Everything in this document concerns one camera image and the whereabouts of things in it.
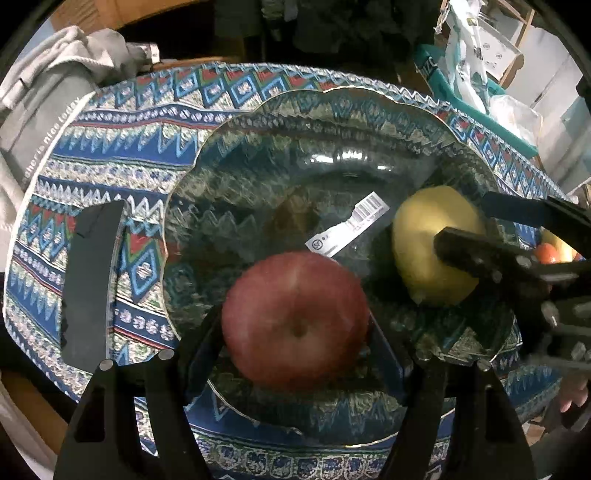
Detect white cabinet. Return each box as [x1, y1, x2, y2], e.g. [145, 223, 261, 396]
[505, 21, 591, 190]

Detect cardboard box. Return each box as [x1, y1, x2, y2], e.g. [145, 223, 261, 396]
[55, 0, 134, 29]

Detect orange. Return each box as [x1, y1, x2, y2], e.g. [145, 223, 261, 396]
[534, 243, 560, 265]

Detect black flat rectangular object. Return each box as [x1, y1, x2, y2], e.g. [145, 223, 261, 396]
[62, 200, 126, 367]

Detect person's right hand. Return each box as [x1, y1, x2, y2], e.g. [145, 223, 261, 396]
[558, 369, 591, 415]

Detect wooden frame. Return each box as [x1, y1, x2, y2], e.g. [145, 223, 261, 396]
[438, 0, 536, 88]

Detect white barcode sticker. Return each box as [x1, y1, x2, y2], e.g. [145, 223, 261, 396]
[307, 193, 386, 259]

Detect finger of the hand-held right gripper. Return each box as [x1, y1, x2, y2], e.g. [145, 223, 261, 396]
[434, 227, 591, 296]
[480, 191, 591, 232]

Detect red apple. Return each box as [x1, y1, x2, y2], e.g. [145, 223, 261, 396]
[221, 251, 371, 388]

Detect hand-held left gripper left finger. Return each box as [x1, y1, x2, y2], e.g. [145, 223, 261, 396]
[53, 305, 227, 480]

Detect grey hoodie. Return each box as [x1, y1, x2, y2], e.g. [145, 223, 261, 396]
[0, 25, 160, 278]

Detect yellow lemon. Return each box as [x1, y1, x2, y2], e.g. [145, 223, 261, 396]
[392, 185, 490, 306]

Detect teal box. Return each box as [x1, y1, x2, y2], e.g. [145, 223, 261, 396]
[413, 44, 504, 112]

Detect patterned blue tablecloth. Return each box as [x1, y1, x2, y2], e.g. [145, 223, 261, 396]
[2, 62, 571, 480]

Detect white plastic bags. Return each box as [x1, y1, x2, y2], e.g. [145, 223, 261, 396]
[434, 0, 543, 153]

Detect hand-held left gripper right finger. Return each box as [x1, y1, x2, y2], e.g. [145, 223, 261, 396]
[367, 320, 539, 480]

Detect clear glass plate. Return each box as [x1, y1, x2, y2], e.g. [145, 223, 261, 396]
[161, 85, 525, 448]

